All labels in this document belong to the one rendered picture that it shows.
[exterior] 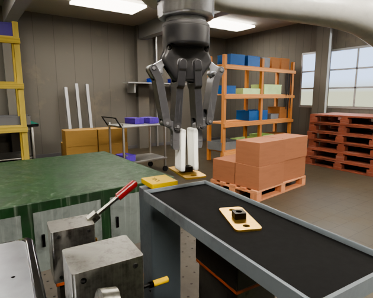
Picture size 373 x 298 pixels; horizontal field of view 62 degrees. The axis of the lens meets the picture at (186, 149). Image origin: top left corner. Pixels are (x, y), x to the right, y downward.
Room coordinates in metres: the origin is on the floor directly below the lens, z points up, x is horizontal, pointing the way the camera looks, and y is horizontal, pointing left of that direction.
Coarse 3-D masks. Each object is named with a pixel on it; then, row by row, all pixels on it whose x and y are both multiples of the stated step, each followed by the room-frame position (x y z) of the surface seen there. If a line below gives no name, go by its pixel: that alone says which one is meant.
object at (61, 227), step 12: (84, 216) 0.68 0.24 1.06; (48, 228) 0.63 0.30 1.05; (60, 228) 0.62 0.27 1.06; (72, 228) 0.62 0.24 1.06; (84, 228) 0.63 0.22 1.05; (60, 240) 0.60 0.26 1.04; (72, 240) 0.62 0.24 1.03; (84, 240) 0.63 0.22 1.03; (96, 240) 0.66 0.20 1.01; (60, 252) 0.60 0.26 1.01; (60, 264) 0.60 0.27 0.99; (60, 276) 0.60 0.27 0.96; (60, 288) 0.61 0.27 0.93
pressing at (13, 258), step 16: (16, 240) 0.69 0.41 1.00; (32, 240) 0.68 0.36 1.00; (0, 256) 0.61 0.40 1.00; (16, 256) 0.61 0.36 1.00; (32, 256) 0.60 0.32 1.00; (0, 272) 0.55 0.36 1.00; (16, 272) 0.55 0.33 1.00; (32, 272) 0.54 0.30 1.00; (0, 288) 0.50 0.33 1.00; (16, 288) 0.50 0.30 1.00; (32, 288) 0.50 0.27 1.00
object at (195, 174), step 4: (188, 164) 0.53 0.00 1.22; (172, 168) 0.54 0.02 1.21; (188, 168) 0.51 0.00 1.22; (192, 168) 0.51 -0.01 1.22; (176, 172) 0.51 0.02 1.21; (180, 172) 0.51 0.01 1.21; (184, 172) 0.51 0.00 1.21; (188, 172) 0.51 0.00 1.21; (192, 172) 0.51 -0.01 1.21; (196, 172) 0.51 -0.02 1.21; (200, 172) 0.51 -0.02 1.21; (184, 176) 0.48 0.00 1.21; (188, 176) 0.48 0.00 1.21; (192, 176) 0.48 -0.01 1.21; (196, 176) 0.48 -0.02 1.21; (200, 176) 0.48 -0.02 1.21; (204, 176) 0.48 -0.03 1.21
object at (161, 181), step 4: (152, 176) 0.67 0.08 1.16; (156, 176) 0.67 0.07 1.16; (160, 176) 0.67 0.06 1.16; (164, 176) 0.67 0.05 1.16; (168, 176) 0.67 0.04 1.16; (144, 180) 0.64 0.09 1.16; (148, 180) 0.63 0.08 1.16; (152, 180) 0.63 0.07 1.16; (156, 180) 0.63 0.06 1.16; (160, 180) 0.63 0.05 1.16; (164, 180) 0.63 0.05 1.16; (168, 180) 0.63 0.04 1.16; (172, 180) 0.63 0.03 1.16; (176, 180) 0.64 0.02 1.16; (144, 184) 0.64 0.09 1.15; (148, 184) 0.62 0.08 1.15; (152, 184) 0.61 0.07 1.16; (156, 184) 0.61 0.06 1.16; (160, 184) 0.62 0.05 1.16; (164, 184) 0.62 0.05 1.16; (168, 184) 0.63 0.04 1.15; (172, 184) 0.63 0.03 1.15; (176, 184) 0.63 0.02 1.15; (152, 188) 0.61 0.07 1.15
